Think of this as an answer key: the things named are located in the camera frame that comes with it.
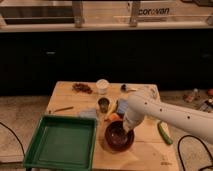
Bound dark brown bowl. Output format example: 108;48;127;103
105;121;134;152

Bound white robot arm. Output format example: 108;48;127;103
123;89;213;144

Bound green plastic tray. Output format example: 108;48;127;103
23;115;97;171

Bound white paper cup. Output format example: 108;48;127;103
96;79;109;95

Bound dark metal cup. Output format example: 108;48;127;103
98;97;109;113

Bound yellow banana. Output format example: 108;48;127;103
104;101;118;121

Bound blue sponge block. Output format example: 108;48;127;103
116;99;128;117

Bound orange fruit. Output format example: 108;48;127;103
109;113;122;122

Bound wooden stick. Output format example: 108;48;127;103
47;106;74;114

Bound green cucumber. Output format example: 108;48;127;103
157;121;173;145

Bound clutter items on floor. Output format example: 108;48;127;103
183;88;213;113

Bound black cable right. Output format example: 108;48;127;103
176;134;213;171

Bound black cable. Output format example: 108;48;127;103
0;121;27;163
176;134;213;171

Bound black cable left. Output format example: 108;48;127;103
0;121;27;163

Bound wooden shelf frame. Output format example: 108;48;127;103
0;0;213;33

